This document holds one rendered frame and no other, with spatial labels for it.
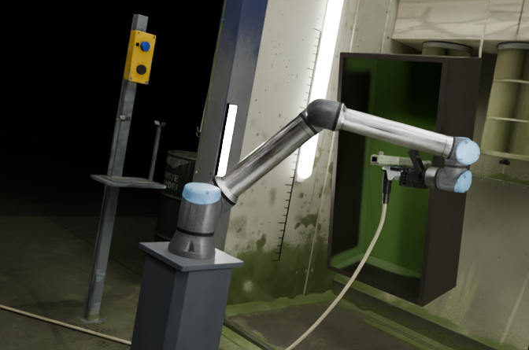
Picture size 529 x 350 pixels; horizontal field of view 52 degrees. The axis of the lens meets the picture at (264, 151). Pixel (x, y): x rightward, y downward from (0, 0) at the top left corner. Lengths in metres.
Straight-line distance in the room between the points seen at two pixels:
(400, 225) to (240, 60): 1.30
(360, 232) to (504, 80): 1.33
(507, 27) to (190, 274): 2.56
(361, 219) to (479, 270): 0.89
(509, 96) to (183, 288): 2.44
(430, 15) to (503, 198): 1.36
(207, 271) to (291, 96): 1.57
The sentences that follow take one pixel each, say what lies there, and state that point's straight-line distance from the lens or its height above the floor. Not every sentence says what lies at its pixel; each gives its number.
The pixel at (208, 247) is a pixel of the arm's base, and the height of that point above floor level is 0.69.
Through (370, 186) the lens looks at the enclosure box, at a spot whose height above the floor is 0.95.
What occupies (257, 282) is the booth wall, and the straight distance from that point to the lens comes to 3.50.
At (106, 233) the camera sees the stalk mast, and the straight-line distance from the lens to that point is 3.00.
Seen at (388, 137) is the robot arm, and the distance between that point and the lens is 2.10.
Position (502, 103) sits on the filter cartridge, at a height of 1.59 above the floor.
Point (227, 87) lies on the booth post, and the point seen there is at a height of 1.36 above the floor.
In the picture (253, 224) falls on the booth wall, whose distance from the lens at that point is 3.32.
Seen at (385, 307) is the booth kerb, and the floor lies 0.13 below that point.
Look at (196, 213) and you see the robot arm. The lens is 2.11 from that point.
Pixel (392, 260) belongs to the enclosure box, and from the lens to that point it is 3.28.
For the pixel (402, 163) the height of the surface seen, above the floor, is 1.14.
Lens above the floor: 1.20
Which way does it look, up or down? 3 degrees down
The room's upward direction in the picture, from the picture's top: 10 degrees clockwise
